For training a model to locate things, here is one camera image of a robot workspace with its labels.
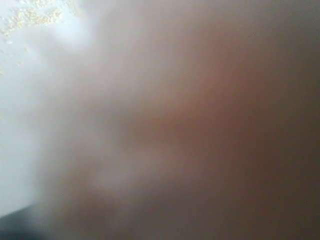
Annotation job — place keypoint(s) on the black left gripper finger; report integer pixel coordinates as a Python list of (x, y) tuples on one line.
[(18, 225)]

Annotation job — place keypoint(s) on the beige teddy bear striped sweater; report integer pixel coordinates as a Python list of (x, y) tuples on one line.
[(182, 120)]

